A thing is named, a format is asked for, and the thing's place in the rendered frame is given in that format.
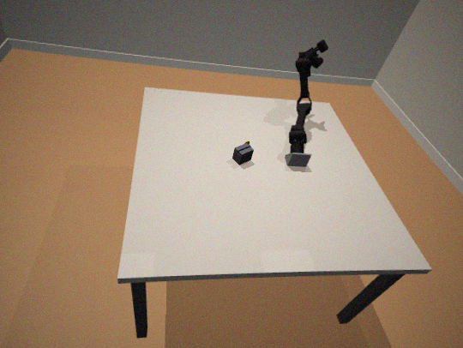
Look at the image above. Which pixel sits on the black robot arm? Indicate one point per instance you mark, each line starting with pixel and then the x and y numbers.
pixel 297 132

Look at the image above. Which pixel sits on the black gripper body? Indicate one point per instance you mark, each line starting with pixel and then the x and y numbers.
pixel 322 46

